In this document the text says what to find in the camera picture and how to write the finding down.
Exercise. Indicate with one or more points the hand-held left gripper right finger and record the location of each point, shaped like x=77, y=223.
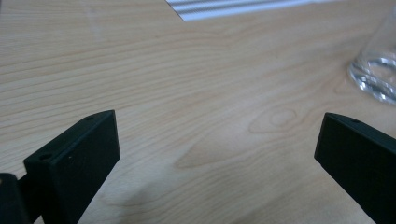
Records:
x=358, y=158

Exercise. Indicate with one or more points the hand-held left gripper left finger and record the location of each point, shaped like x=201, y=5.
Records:
x=74, y=168

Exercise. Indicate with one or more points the clear drinking glass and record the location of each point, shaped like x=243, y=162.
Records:
x=375, y=74

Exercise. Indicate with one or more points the grey white striped cloth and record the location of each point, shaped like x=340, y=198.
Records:
x=236, y=7

